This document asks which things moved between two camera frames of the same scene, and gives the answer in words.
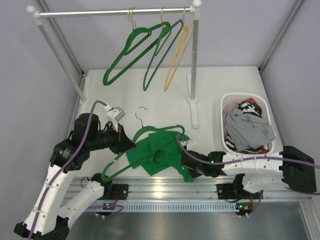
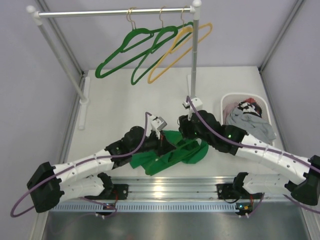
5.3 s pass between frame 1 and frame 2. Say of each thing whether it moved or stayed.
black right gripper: moved
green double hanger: moved
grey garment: stayed
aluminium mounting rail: stayed
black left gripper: moved
